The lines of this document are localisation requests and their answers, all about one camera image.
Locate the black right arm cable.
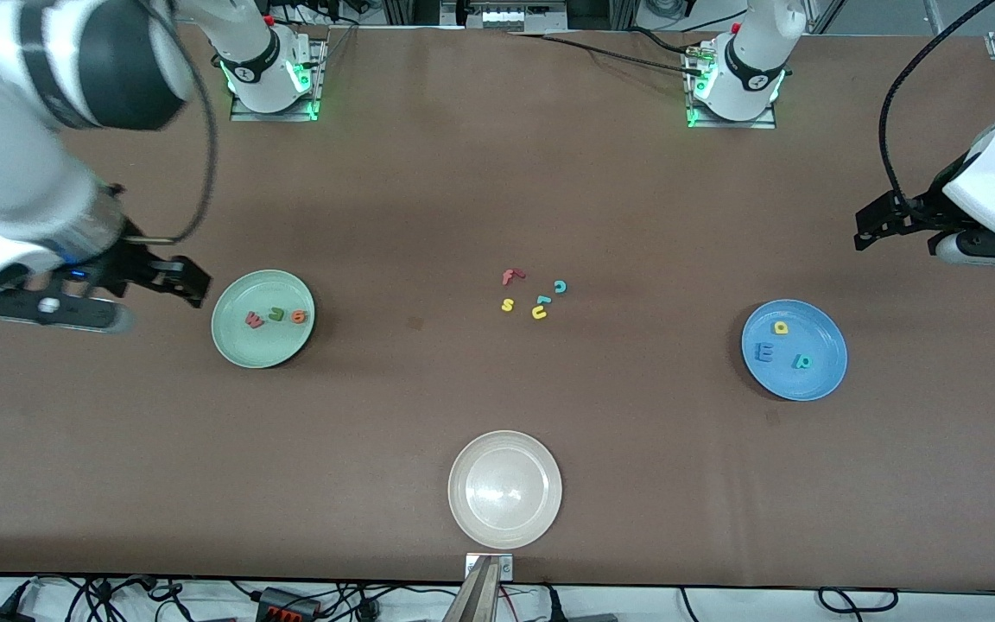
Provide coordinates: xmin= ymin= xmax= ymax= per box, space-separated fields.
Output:
xmin=142 ymin=0 xmax=219 ymax=245

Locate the green plate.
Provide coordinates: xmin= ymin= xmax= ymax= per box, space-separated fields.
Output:
xmin=211 ymin=270 xmax=317 ymax=370

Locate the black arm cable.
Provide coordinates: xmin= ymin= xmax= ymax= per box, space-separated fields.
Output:
xmin=879 ymin=0 xmax=995 ymax=208
xmin=142 ymin=0 xmax=219 ymax=245

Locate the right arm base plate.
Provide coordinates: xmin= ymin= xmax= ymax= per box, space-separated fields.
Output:
xmin=230 ymin=39 xmax=327 ymax=123

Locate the blue plate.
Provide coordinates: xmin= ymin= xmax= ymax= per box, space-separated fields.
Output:
xmin=740 ymin=299 xmax=849 ymax=402

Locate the grey control box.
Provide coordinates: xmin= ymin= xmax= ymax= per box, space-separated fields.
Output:
xmin=441 ymin=0 xmax=569 ymax=32

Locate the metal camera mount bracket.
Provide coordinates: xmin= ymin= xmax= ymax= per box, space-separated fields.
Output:
xmin=465 ymin=553 xmax=515 ymax=581

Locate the beige plate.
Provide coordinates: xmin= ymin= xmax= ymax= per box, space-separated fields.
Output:
xmin=447 ymin=430 xmax=564 ymax=550

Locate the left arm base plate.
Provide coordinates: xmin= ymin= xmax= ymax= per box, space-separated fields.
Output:
xmin=685 ymin=48 xmax=779 ymax=130

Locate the metal camera mount pole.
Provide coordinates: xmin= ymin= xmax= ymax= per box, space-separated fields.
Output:
xmin=444 ymin=557 xmax=503 ymax=622

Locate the black cable on table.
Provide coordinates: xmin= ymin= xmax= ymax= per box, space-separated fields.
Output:
xmin=510 ymin=31 xmax=707 ymax=77

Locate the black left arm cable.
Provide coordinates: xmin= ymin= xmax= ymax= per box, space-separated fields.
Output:
xmin=879 ymin=0 xmax=995 ymax=208

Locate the black power strip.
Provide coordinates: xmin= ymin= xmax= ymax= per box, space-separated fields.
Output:
xmin=256 ymin=587 xmax=323 ymax=622

